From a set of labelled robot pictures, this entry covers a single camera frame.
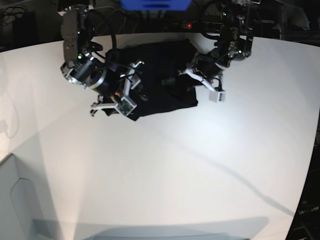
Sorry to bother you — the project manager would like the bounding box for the black power strip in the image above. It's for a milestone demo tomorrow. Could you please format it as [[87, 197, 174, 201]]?
[[170, 21, 222, 33]]

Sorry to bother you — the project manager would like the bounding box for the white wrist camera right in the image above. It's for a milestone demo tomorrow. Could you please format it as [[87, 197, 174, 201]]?
[[115, 96, 137, 117]]

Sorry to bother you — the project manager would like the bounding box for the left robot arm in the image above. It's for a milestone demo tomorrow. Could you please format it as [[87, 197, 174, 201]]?
[[154, 0, 253, 108]]

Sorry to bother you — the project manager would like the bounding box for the black T-shirt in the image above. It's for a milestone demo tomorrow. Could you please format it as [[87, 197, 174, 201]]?
[[102, 39, 198, 121]]

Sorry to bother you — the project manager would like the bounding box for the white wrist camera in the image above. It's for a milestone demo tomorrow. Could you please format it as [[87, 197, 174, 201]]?
[[115, 96, 137, 117], [209, 91, 226, 103]]

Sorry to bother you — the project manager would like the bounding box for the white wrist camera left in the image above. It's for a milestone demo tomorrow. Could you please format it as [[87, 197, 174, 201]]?
[[209, 91, 226, 103]]

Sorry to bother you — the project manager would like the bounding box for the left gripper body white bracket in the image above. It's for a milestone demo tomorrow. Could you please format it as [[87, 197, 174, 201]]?
[[177, 63, 226, 92]]

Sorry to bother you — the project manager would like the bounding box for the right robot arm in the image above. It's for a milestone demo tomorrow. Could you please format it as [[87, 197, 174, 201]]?
[[60, 0, 144, 117]]

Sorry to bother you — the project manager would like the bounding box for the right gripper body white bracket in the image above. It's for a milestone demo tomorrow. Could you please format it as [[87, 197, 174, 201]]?
[[90, 60, 145, 117]]

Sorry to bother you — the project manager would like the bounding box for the blue plastic box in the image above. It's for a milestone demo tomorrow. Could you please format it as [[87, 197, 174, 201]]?
[[120, 0, 192, 11]]

